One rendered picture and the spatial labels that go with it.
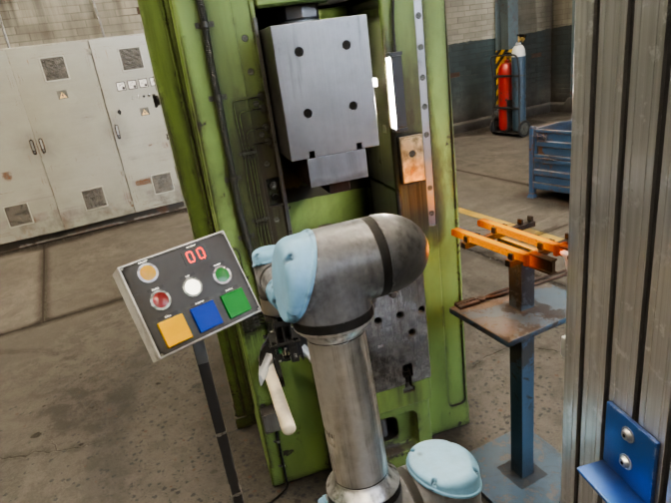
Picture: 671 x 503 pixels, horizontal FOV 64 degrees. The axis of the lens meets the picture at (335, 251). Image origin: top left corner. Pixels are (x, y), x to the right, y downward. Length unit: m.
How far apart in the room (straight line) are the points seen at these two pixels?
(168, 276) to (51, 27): 6.04
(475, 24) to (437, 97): 7.86
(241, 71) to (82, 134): 5.11
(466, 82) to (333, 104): 8.09
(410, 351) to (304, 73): 1.05
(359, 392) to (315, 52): 1.17
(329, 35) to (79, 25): 5.92
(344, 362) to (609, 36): 0.49
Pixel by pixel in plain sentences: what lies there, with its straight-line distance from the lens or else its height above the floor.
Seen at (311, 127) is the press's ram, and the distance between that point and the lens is 1.72.
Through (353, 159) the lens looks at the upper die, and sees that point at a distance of 1.77.
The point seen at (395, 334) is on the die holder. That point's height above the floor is 0.69.
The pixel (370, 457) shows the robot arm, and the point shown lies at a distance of 0.84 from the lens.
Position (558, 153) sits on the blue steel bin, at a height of 0.48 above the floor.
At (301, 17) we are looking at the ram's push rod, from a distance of 1.90.
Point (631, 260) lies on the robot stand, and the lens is 0.60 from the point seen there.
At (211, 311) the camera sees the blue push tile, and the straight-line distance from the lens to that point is 1.61.
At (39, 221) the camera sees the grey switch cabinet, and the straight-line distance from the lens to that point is 6.95.
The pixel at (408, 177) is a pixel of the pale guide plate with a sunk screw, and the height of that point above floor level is 1.21.
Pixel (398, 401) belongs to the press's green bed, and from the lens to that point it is 2.13.
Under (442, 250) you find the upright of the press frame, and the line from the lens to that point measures 2.17.
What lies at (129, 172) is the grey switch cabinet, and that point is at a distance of 6.90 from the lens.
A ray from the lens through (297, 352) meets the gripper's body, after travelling 1.26.
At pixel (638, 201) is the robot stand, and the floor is 1.52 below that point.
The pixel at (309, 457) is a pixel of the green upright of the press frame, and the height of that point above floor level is 0.10.
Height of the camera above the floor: 1.69
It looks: 21 degrees down
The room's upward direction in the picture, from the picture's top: 8 degrees counter-clockwise
